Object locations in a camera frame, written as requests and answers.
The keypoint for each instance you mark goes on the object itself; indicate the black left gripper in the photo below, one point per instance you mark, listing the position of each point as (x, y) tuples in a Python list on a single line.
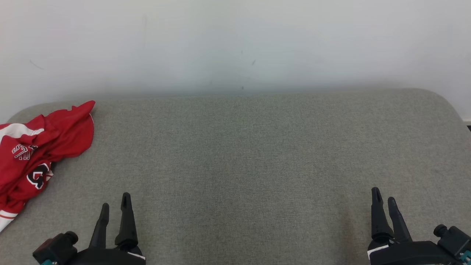
[(106, 257)]

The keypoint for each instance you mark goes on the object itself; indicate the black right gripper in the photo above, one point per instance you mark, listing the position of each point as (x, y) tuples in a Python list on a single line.
[(412, 254)]

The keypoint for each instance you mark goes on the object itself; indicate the red shorts with white stripe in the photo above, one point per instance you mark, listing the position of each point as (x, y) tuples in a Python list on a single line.
[(70, 132)]

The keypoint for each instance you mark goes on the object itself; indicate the grey fabric sofa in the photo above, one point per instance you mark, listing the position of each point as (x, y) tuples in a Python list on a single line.
[(235, 165)]

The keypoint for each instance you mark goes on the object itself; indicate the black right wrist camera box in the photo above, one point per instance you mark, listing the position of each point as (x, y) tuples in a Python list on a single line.
[(454, 239)]

